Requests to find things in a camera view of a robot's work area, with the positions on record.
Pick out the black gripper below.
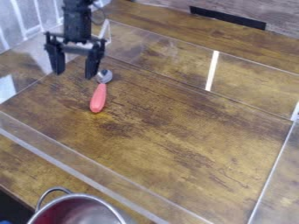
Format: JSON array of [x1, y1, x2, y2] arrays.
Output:
[[44, 0, 105, 80]]

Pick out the pink handled metal spoon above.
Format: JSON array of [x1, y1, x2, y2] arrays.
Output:
[[89, 69, 113, 113]]

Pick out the black strip on table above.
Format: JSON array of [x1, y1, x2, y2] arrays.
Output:
[[189, 6, 267, 30]]

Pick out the stainless steel pot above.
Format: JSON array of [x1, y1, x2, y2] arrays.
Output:
[[27, 186, 135, 224]]

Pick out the clear acrylic corner bracket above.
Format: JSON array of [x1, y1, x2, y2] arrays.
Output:
[[97, 19, 111, 45]]

